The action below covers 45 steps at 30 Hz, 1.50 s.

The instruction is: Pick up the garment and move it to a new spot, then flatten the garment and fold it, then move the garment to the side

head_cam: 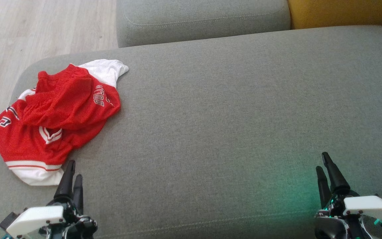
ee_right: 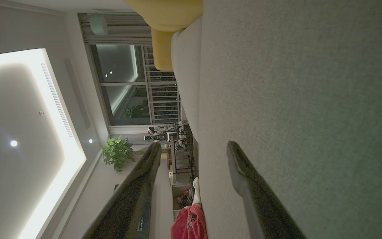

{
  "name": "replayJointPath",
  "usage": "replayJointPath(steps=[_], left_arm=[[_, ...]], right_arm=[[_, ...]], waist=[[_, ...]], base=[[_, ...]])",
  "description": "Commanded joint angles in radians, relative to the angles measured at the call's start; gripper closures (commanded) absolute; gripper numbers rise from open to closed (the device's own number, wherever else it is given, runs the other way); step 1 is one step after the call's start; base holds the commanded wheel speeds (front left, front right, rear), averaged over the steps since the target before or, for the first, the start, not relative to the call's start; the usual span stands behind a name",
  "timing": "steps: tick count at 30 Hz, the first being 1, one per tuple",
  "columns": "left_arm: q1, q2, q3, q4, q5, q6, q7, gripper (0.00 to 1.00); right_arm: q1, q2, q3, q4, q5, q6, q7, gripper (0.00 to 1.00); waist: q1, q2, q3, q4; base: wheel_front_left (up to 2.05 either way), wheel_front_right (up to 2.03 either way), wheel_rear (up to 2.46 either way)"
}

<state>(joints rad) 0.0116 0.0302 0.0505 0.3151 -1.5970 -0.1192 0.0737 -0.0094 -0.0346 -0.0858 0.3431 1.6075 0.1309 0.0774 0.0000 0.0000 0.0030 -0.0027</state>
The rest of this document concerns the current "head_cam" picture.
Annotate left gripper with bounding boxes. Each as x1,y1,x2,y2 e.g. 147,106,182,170
6,160,98,239

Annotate red and white basketball jersey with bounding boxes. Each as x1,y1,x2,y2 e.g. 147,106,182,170
0,59,129,186

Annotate yellow cushion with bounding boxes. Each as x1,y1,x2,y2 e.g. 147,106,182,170
287,0,382,30

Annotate grey fabric sofa seat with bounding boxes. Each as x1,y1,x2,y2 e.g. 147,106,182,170
0,26,382,239

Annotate red basketball shorts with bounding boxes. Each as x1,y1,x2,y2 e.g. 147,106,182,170
22,64,121,130

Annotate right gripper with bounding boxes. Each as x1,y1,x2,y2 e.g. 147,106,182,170
315,152,382,239

